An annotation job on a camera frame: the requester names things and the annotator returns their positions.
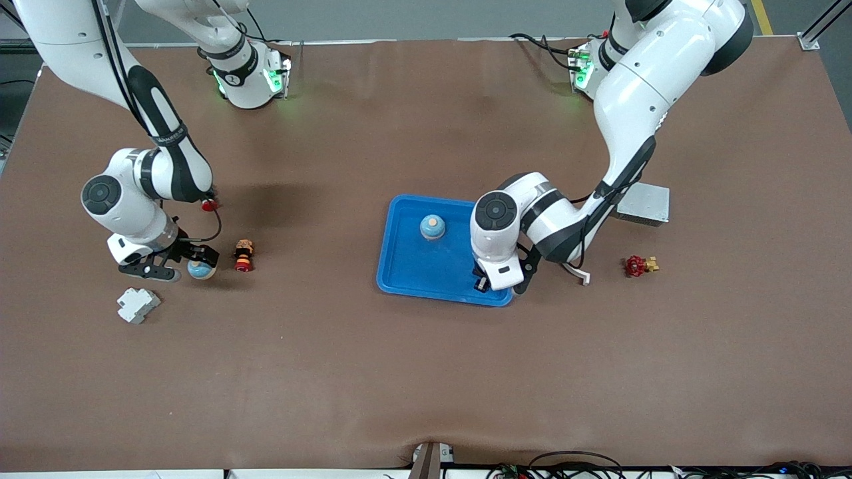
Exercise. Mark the blue service bell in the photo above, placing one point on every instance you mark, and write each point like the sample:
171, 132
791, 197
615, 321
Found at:
202, 271
432, 227

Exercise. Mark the red yellow emergency stop button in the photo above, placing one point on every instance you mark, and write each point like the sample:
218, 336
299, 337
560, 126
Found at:
244, 256

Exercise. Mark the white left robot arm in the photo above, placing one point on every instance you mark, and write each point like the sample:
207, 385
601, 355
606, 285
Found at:
639, 86

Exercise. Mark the grey metal power supply box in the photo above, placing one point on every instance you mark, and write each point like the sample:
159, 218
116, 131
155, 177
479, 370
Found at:
649, 205

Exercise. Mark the white semicircular pipe clamp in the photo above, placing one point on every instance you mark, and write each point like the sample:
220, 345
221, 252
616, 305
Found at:
584, 277

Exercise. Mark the red push button black body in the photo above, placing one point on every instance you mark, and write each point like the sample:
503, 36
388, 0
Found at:
211, 205

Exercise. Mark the brass valve with red handwheel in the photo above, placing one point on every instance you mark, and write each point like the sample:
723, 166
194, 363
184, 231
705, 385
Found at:
636, 266

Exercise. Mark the blue plastic tray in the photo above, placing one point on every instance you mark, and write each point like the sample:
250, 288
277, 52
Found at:
426, 266

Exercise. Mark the white circuit breaker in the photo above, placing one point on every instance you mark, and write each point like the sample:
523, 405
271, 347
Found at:
138, 306

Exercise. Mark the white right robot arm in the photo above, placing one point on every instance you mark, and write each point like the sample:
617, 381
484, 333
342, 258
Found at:
126, 199

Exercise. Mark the brown table cover sheet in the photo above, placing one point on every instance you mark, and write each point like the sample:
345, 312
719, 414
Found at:
399, 372

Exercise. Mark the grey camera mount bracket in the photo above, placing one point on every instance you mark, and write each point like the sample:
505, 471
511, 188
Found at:
429, 462

